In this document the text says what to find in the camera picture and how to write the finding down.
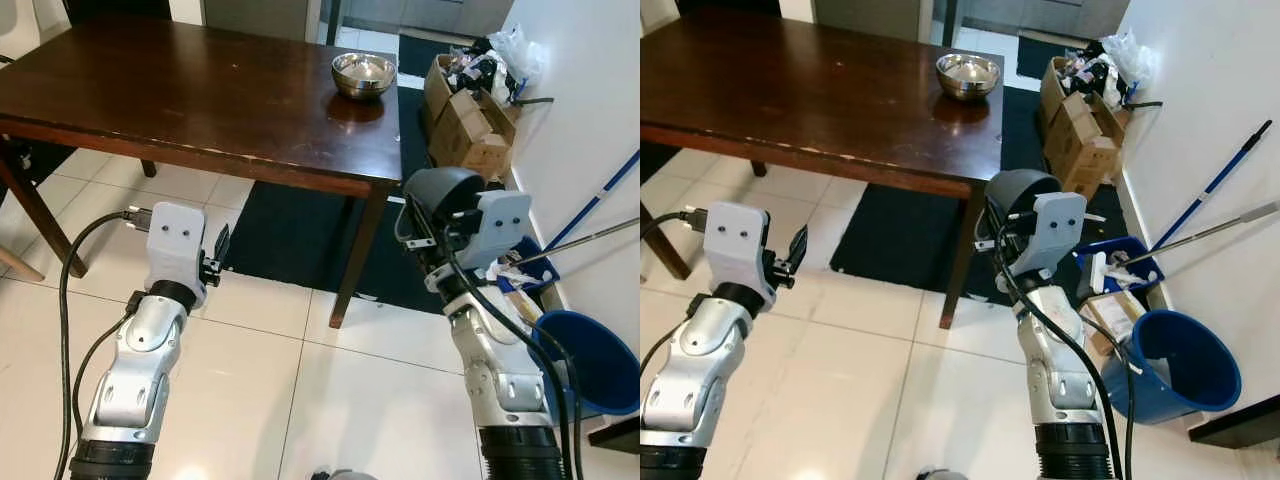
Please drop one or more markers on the blue broom pole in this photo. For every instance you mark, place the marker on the blue broom pole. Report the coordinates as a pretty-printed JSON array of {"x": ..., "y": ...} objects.
[
  {"x": 1215, "y": 180},
  {"x": 600, "y": 195}
]

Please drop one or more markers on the cardboard box full of clutter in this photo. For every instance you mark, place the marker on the cardboard box full of clutter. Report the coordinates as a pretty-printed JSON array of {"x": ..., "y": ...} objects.
[
  {"x": 437, "y": 85},
  {"x": 1052, "y": 85}
]

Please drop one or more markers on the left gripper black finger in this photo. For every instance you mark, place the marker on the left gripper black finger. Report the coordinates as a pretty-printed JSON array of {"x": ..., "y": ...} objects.
[
  {"x": 799, "y": 246},
  {"x": 223, "y": 243}
]

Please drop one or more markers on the silver metal pole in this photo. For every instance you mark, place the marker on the silver metal pole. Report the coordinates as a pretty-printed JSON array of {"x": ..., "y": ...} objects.
[
  {"x": 1200, "y": 232},
  {"x": 590, "y": 238}
]

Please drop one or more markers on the dark grey bowl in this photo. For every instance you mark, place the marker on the dark grey bowl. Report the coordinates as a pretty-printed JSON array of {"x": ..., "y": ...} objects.
[
  {"x": 1015, "y": 190},
  {"x": 435, "y": 190}
]

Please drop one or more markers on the white plastic bag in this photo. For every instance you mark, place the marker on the white plastic bag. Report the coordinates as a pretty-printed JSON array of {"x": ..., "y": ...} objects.
[
  {"x": 520, "y": 50},
  {"x": 1130, "y": 55}
]

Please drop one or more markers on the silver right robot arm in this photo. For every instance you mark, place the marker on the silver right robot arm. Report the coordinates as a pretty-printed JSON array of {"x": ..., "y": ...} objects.
[
  {"x": 1060, "y": 380},
  {"x": 500, "y": 380}
]

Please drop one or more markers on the closed brown cardboard box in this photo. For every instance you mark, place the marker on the closed brown cardboard box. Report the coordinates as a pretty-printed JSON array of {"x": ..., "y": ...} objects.
[
  {"x": 1085, "y": 150},
  {"x": 475, "y": 140}
]

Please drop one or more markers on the small black floor mat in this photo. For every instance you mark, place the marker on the small black floor mat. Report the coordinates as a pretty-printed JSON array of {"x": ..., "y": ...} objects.
[
  {"x": 1035, "y": 58},
  {"x": 420, "y": 55}
]

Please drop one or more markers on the blue plastic bucket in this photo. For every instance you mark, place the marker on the blue plastic bucket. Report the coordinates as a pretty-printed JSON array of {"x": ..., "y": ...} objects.
[
  {"x": 1200, "y": 380},
  {"x": 600, "y": 370}
]

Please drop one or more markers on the stainless steel bowl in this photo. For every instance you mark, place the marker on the stainless steel bowl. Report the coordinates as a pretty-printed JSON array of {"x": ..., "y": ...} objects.
[
  {"x": 363, "y": 75},
  {"x": 968, "y": 76}
]

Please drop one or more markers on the small flat cardboard box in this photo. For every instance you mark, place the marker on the small flat cardboard box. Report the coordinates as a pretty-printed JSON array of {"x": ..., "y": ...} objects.
[{"x": 1110, "y": 315}]

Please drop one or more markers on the large black floor mat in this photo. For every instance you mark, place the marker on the large black floor mat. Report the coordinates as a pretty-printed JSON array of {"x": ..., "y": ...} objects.
[
  {"x": 290, "y": 240},
  {"x": 900, "y": 250}
]

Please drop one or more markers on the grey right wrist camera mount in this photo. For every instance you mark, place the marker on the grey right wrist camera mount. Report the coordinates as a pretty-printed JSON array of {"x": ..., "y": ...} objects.
[
  {"x": 1060, "y": 230},
  {"x": 503, "y": 225}
]

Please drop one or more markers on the dark wooden table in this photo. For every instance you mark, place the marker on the dark wooden table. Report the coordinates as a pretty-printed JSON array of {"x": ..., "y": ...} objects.
[
  {"x": 200, "y": 90},
  {"x": 800, "y": 90}
]

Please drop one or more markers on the dark wooden plank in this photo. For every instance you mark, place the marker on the dark wooden plank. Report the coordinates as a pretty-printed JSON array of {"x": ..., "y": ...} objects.
[
  {"x": 1240, "y": 425},
  {"x": 620, "y": 435}
]

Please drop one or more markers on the grey robot foot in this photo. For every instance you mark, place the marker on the grey robot foot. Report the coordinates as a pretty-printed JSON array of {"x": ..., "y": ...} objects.
[
  {"x": 345, "y": 475},
  {"x": 940, "y": 475}
]

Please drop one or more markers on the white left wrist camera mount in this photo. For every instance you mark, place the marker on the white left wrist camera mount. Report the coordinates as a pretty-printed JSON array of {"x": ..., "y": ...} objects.
[
  {"x": 733, "y": 250},
  {"x": 175, "y": 245}
]

